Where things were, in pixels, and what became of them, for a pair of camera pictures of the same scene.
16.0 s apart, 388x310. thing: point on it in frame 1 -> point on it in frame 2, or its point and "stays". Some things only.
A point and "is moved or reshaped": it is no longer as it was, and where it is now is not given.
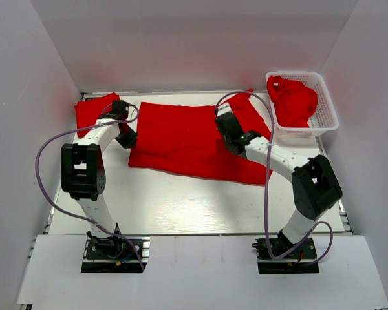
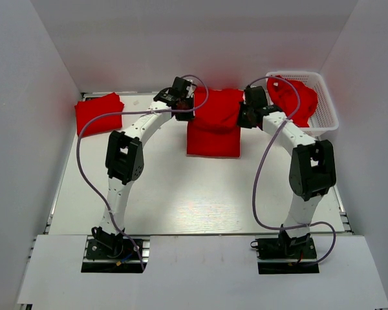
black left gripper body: (127, 138) -> (185, 116)
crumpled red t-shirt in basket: (293, 103) stays
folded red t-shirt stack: (87, 112) stays
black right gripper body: (227, 141) -> (244, 117)
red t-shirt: (196, 141) is moved or reshaped
